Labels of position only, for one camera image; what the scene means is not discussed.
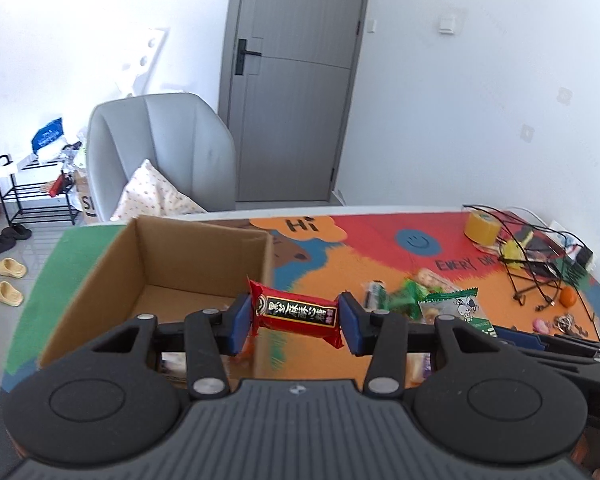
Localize white power strip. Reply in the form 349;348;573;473
550;220;599;267

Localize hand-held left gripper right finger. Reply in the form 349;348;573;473
337;290;506;398

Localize grey door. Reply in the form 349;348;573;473
218;0;374;212

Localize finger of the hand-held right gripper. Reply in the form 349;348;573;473
494;326;600;362
535;351;600;401

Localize blue and white plastic bag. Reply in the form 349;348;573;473
30;117;65;154

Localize dark key bunch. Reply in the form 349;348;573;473
552;313;589;339

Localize red snack bar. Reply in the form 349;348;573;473
247;277;345;350

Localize black shoe rack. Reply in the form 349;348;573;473
0;152;83;227

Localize white foam board with holes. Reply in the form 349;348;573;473
117;27;171;99

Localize black wire rack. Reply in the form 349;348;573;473
462;203;594;307

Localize yellow tape roll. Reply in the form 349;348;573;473
463;211;504;245

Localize yellow crumpled wrapper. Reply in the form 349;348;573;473
502;239;529;264

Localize beige snack packet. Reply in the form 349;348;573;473
414;268;464;294

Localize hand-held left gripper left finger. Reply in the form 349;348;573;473
82;294;255;401

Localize black door handle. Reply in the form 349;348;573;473
233;38;262;77

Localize cardboard box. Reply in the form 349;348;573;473
37;215;276;392

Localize clear green snack packet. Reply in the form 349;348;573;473
363;280;389;309

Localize grey upholstered chair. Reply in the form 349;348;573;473
87;92;238;224

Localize green snack packets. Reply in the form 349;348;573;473
418;287;499;339

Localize white lettered carton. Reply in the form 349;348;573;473
72;170;99;226

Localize white dotted pillow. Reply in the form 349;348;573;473
110;159;209;224

